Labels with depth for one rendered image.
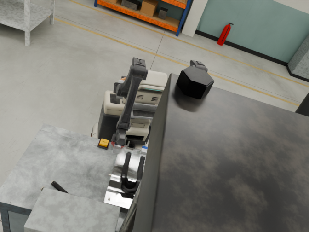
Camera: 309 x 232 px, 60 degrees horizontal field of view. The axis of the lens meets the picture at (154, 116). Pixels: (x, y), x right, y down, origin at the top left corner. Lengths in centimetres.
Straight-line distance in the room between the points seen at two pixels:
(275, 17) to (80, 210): 663
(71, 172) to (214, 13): 571
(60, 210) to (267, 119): 76
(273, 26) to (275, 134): 651
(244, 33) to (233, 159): 663
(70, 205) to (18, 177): 93
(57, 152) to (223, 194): 166
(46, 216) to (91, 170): 100
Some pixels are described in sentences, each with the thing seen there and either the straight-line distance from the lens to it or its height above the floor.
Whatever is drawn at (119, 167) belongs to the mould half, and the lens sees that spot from 194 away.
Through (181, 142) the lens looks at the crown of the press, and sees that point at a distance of 61.
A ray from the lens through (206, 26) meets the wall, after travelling 708.
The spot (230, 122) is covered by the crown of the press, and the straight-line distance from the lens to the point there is 74.
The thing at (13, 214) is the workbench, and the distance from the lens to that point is 202.
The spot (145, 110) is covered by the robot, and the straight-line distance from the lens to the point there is 221.
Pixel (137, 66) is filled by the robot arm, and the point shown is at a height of 159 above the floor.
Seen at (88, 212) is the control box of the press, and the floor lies 147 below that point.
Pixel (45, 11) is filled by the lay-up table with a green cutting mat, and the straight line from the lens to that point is 541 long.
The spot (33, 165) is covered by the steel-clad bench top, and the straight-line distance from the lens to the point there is 201.
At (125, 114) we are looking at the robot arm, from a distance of 173.
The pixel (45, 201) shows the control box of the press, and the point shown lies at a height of 147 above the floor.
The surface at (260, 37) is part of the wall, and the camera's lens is 730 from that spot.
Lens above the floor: 241
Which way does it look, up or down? 39 degrees down
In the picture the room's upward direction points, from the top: 21 degrees clockwise
